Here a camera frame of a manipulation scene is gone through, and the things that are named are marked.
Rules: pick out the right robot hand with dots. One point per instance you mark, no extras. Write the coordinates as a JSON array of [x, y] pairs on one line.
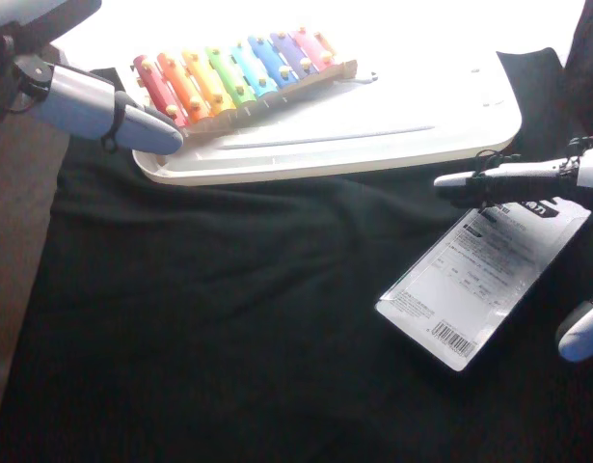
[[518, 178]]

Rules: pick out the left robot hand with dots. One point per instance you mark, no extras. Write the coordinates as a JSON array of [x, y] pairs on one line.
[[93, 111]]

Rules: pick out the deli blister pack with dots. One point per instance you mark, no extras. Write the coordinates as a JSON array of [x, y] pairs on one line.
[[469, 289]]

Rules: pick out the rainbow wooden xylophone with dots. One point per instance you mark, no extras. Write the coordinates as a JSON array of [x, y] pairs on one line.
[[228, 77]]

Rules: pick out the white plastic lid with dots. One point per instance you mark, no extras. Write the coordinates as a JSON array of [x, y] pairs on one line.
[[373, 120]]

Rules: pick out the black table cloth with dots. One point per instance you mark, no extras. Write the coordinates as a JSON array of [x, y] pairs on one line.
[[228, 337]]

